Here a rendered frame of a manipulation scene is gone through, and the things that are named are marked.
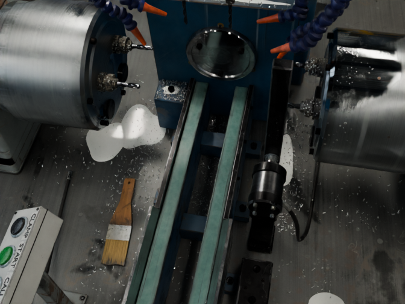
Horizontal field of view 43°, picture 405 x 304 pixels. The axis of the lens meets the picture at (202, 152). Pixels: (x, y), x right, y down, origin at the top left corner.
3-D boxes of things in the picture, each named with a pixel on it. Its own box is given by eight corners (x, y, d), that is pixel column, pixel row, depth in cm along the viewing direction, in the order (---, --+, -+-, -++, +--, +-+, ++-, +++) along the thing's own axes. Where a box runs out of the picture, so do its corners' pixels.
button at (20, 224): (22, 222, 84) (14, 217, 83) (34, 221, 82) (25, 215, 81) (15, 239, 83) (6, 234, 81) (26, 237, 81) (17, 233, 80)
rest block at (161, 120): (164, 108, 127) (159, 75, 117) (192, 111, 126) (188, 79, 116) (159, 128, 124) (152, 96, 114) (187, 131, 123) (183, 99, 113)
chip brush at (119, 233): (119, 178, 117) (119, 177, 116) (141, 180, 116) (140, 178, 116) (100, 265, 106) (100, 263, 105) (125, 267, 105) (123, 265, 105)
